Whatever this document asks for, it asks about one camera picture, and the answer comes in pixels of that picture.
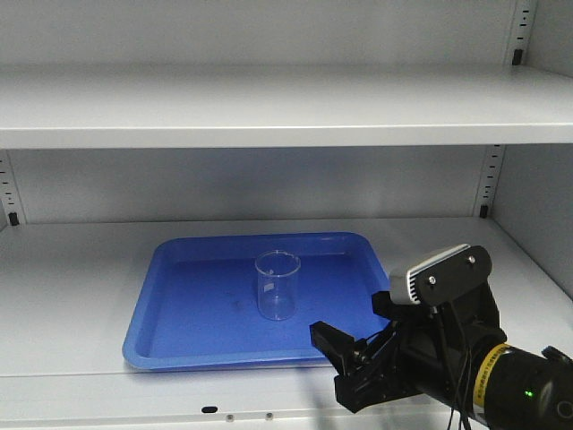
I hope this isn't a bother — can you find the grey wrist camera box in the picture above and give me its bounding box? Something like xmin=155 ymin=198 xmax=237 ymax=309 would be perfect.
xmin=389 ymin=244 xmax=492 ymax=306

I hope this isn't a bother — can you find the grey lower cabinet shelf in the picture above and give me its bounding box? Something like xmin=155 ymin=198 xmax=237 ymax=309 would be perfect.
xmin=0 ymin=217 xmax=573 ymax=426

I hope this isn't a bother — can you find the clear glass beaker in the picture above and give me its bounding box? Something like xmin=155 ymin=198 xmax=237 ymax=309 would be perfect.
xmin=254 ymin=250 xmax=301 ymax=321

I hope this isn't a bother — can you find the grey cabinet shelf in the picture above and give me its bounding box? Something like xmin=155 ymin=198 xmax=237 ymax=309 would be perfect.
xmin=0 ymin=217 xmax=573 ymax=426
xmin=1 ymin=65 xmax=572 ymax=150

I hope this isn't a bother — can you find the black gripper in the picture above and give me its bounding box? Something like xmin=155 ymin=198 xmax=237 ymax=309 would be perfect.
xmin=310 ymin=286 xmax=507 ymax=413

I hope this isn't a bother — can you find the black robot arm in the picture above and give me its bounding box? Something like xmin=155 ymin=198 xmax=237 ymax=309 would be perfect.
xmin=310 ymin=285 xmax=572 ymax=429

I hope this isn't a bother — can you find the grey upper cabinet shelf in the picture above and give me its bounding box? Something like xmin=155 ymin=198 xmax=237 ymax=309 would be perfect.
xmin=1 ymin=65 xmax=572 ymax=150

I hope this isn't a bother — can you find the blue plastic tray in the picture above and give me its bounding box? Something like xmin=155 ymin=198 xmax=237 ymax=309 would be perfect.
xmin=123 ymin=232 xmax=389 ymax=371

